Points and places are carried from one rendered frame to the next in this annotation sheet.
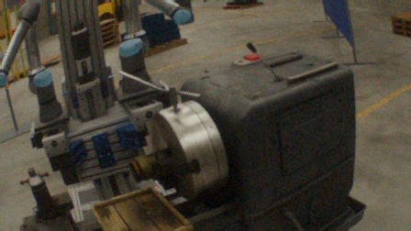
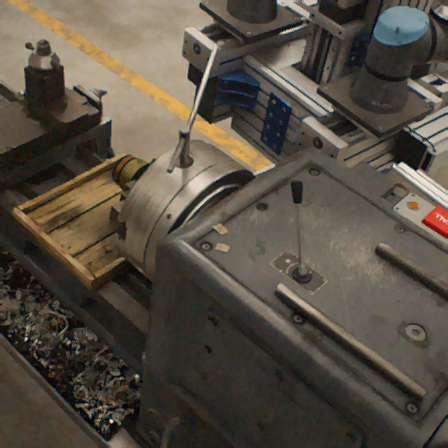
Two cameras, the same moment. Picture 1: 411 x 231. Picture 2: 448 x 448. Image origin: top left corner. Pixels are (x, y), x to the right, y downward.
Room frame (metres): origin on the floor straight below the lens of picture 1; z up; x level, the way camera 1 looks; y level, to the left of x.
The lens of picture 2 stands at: (0.87, -0.86, 2.11)
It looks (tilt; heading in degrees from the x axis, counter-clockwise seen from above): 44 degrees down; 58
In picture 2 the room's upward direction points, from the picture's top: 11 degrees clockwise
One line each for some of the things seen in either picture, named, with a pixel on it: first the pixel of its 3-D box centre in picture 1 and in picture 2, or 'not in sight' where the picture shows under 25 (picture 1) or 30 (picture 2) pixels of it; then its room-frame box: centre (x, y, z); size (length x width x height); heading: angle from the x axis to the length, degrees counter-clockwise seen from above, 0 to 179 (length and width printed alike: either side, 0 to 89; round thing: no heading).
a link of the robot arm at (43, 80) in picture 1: (43, 85); not in sight; (1.82, 0.76, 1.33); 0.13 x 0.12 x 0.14; 37
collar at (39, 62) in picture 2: (34, 178); (44, 56); (1.19, 0.67, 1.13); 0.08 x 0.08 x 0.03
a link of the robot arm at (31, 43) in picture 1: (32, 47); not in sight; (1.93, 0.84, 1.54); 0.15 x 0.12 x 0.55; 37
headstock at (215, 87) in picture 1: (279, 119); (334, 327); (1.53, -0.27, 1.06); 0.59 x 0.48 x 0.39; 114
